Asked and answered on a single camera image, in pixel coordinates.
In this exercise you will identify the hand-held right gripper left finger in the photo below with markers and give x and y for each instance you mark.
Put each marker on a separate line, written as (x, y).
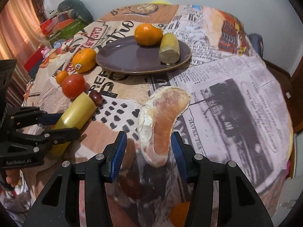
(119, 155)

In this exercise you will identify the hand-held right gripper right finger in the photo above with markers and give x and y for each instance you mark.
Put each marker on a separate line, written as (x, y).
(178, 157)

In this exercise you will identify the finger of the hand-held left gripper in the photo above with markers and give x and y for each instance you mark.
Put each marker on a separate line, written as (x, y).
(48, 119)
(62, 134)

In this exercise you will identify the long yellow banana piece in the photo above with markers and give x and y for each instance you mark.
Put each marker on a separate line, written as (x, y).
(79, 110)

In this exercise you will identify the peeled pomelo segment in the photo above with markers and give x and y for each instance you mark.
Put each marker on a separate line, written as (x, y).
(163, 123)

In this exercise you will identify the purple ceramic plate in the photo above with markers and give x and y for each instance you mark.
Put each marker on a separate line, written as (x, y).
(132, 56)

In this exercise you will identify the red tomato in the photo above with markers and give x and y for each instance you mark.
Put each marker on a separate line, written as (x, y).
(73, 86)

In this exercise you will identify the small tangerine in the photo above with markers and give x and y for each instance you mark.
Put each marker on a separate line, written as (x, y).
(61, 76)

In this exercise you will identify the dark red grape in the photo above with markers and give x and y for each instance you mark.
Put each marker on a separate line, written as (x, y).
(96, 98)

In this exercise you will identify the red box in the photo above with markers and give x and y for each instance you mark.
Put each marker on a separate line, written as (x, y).
(34, 61)

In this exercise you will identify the orange with sticker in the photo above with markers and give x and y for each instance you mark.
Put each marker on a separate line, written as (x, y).
(85, 60)

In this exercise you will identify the printed newspaper tablecloth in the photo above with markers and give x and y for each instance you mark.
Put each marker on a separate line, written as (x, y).
(236, 99)

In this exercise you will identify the green box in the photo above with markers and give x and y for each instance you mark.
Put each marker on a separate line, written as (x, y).
(66, 30)

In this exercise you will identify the red orange packet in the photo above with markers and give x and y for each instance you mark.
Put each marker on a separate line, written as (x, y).
(53, 24)

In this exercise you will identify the orange pink curtain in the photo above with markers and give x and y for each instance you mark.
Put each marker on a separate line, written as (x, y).
(16, 21)

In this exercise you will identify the short cut banana piece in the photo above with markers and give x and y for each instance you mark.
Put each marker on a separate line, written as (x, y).
(169, 48)

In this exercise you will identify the grey cushion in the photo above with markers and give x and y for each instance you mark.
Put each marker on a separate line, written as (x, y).
(78, 9)

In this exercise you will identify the plain orange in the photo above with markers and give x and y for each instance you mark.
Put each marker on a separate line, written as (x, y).
(148, 34)

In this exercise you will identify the blue chair back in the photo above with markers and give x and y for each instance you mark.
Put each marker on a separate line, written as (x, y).
(256, 45)

